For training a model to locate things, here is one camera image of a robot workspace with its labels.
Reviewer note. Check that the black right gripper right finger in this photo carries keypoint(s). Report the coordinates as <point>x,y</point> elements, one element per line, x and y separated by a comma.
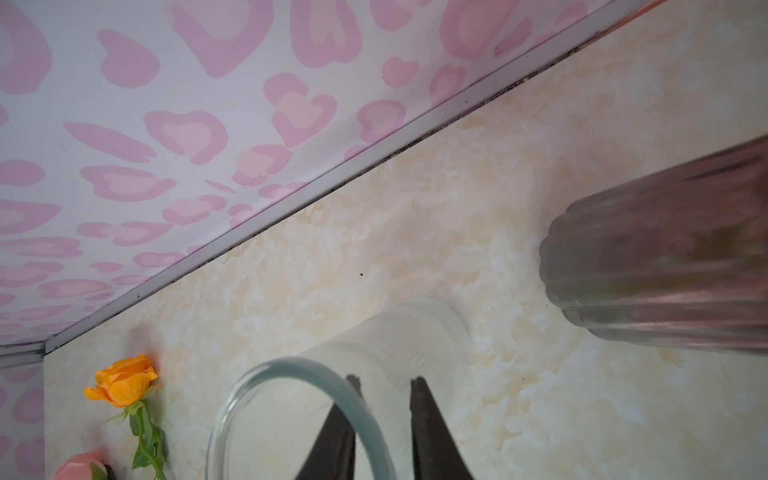
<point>435,455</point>

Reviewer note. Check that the orange rose stem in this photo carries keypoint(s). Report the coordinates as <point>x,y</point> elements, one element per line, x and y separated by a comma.
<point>125,385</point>

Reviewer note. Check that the purple ribbed glass vase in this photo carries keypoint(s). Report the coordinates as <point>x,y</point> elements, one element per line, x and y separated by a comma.
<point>674,259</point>

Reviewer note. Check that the clear glass vase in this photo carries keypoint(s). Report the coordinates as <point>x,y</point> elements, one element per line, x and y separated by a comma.
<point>274,414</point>

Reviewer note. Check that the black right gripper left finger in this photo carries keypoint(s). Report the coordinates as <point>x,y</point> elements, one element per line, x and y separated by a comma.
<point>333,454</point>

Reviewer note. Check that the single pink rose stem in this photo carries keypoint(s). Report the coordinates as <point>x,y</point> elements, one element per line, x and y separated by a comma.
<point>85,466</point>

